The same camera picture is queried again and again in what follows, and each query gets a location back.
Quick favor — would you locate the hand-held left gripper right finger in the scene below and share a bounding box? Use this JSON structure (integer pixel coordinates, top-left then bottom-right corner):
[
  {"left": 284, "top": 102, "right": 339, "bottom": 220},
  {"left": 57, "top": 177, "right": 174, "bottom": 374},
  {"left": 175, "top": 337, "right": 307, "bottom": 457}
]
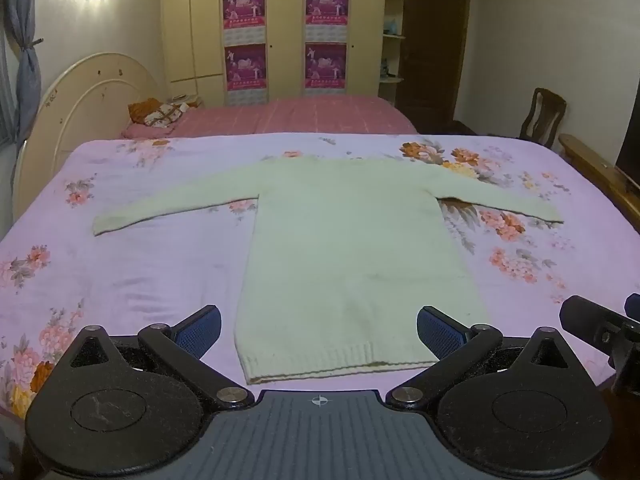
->
[{"left": 387, "top": 304, "right": 572, "bottom": 411}]

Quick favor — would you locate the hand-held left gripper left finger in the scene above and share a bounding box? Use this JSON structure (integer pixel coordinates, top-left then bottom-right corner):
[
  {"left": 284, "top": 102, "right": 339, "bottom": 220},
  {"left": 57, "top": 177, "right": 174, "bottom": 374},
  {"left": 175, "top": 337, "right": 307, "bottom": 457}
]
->
[{"left": 70, "top": 304, "right": 256, "bottom": 411}]

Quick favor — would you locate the pale green knit sweater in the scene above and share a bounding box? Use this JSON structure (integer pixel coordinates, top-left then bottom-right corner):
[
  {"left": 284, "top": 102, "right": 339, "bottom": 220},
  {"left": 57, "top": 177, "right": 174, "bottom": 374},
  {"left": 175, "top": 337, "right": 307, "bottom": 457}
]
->
[{"left": 92, "top": 154, "right": 565, "bottom": 387}]

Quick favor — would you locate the purple floral bed sheet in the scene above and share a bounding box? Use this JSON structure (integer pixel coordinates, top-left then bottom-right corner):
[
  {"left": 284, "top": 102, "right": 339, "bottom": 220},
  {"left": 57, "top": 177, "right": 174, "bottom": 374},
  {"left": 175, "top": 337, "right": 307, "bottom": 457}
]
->
[{"left": 0, "top": 131, "right": 640, "bottom": 423}]

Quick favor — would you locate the dark flat screen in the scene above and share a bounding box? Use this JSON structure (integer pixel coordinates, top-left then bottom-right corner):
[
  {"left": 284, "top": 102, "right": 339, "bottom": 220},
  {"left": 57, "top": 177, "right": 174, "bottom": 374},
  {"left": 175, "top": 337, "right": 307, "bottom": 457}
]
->
[{"left": 614, "top": 35, "right": 640, "bottom": 192}]

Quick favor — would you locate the dark wooden chair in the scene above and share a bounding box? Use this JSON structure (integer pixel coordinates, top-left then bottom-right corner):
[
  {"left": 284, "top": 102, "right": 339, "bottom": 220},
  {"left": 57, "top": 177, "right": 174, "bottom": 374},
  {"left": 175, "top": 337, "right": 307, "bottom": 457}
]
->
[{"left": 518, "top": 87, "right": 568, "bottom": 149}]

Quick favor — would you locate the orange patterned pillow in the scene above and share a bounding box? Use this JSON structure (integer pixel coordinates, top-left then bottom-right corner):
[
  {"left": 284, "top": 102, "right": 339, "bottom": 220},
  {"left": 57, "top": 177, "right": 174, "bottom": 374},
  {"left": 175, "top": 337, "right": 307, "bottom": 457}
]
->
[{"left": 127, "top": 99, "right": 192, "bottom": 129}]

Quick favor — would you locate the pink checked bed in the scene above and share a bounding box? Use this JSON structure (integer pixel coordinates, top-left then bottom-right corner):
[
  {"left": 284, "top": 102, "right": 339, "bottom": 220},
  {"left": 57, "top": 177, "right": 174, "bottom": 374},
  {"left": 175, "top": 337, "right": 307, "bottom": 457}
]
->
[{"left": 121, "top": 94, "right": 419, "bottom": 139}]

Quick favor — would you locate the cream rounded headboard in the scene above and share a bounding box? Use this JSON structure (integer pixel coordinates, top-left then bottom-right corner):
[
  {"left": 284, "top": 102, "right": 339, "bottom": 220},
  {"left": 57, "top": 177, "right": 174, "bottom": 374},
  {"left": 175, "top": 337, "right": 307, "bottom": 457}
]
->
[{"left": 12, "top": 52, "right": 167, "bottom": 222}]

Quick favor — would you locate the dark wooden door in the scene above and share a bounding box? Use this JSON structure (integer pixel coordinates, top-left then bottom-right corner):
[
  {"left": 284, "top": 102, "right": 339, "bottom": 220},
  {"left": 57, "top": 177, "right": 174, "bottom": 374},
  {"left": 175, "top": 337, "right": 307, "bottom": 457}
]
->
[{"left": 397, "top": 0, "right": 472, "bottom": 134}]

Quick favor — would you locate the cream corner shelf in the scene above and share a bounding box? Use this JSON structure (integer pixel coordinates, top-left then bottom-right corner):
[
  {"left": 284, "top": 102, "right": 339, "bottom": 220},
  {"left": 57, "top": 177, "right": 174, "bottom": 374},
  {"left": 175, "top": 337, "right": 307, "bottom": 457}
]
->
[{"left": 378, "top": 0, "right": 410, "bottom": 107}]

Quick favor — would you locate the cream wardrobe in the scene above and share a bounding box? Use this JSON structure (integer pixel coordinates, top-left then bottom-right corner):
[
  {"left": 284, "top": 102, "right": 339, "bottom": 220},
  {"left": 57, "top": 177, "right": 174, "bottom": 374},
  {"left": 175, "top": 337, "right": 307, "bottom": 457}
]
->
[{"left": 160, "top": 0, "right": 389, "bottom": 109}]

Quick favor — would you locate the blue grey curtain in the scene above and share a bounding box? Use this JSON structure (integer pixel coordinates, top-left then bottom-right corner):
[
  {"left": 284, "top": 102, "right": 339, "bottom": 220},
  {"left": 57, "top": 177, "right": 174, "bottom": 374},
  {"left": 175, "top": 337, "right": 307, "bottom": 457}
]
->
[{"left": 0, "top": 0, "right": 45, "bottom": 147}]

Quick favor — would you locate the wooden bed frame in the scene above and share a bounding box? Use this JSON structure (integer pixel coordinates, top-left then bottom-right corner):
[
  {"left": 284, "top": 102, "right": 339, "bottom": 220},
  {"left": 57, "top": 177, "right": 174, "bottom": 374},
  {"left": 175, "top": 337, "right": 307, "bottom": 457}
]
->
[{"left": 558, "top": 133, "right": 640, "bottom": 235}]

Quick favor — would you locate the purple wall poster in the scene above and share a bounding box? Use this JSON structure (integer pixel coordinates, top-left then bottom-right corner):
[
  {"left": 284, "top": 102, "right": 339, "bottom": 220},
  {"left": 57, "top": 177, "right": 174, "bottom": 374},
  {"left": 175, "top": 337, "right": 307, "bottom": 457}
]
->
[
  {"left": 222, "top": 0, "right": 267, "bottom": 49},
  {"left": 305, "top": 42, "right": 349, "bottom": 90},
  {"left": 305, "top": 0, "right": 350, "bottom": 44},
  {"left": 224, "top": 44, "right": 269, "bottom": 92}
]

